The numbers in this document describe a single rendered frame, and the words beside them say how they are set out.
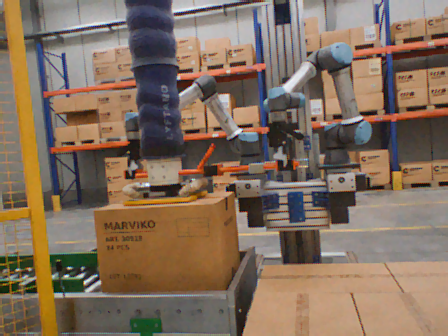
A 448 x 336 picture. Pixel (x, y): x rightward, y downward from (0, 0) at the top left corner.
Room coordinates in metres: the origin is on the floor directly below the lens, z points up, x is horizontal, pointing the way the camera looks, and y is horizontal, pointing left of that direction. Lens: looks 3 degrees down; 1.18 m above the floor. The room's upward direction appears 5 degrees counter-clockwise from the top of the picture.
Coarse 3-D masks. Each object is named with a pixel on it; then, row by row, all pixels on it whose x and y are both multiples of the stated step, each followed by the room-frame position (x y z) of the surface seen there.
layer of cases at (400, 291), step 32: (288, 288) 1.69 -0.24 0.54; (320, 288) 1.65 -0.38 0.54; (352, 288) 1.62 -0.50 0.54; (384, 288) 1.60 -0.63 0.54; (416, 288) 1.57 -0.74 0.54; (256, 320) 1.40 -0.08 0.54; (288, 320) 1.38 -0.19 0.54; (320, 320) 1.35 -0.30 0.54; (352, 320) 1.33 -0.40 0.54; (384, 320) 1.32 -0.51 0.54; (416, 320) 1.30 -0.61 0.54
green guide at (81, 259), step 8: (96, 248) 2.38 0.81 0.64; (0, 256) 2.41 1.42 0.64; (8, 256) 2.40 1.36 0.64; (16, 256) 2.39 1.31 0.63; (24, 256) 2.38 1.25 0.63; (32, 256) 2.36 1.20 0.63; (56, 256) 2.33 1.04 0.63; (64, 256) 2.32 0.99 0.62; (72, 256) 2.31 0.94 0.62; (80, 256) 2.30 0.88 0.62; (88, 256) 2.29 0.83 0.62; (96, 256) 2.28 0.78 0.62; (8, 264) 2.40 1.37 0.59; (16, 264) 2.39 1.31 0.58; (24, 264) 2.38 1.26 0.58; (32, 264) 2.37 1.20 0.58; (64, 264) 2.32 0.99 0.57; (72, 264) 2.31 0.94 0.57; (80, 264) 2.30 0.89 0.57; (88, 264) 2.29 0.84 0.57; (96, 264) 2.28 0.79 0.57
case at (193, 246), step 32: (96, 224) 1.82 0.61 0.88; (128, 224) 1.78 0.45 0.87; (160, 224) 1.75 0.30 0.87; (192, 224) 1.71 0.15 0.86; (224, 224) 1.79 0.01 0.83; (128, 256) 1.79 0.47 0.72; (160, 256) 1.75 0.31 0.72; (192, 256) 1.71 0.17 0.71; (224, 256) 1.74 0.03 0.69; (128, 288) 1.79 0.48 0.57; (160, 288) 1.75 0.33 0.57; (192, 288) 1.72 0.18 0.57; (224, 288) 1.69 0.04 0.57
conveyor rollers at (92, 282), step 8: (0, 272) 2.40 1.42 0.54; (16, 272) 2.40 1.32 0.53; (24, 272) 2.35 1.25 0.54; (32, 272) 2.30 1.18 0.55; (56, 272) 2.25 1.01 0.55; (64, 272) 2.28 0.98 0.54; (72, 272) 2.23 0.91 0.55; (80, 272) 2.28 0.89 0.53; (88, 272) 2.21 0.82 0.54; (96, 272) 2.28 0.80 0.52; (88, 280) 2.06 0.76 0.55; (96, 280) 2.11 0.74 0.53; (88, 288) 1.91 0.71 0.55; (96, 288) 1.94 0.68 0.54
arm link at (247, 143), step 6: (240, 132) 2.35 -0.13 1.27; (246, 132) 2.33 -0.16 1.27; (252, 132) 2.31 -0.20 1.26; (240, 138) 2.30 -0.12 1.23; (246, 138) 2.28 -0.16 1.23; (252, 138) 2.28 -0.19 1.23; (258, 138) 2.32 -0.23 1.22; (240, 144) 2.31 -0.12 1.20; (246, 144) 2.28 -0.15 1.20; (252, 144) 2.28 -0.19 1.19; (258, 144) 2.31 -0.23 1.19; (240, 150) 2.32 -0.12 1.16; (246, 150) 2.28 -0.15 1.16; (252, 150) 2.28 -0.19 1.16; (258, 150) 2.30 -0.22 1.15
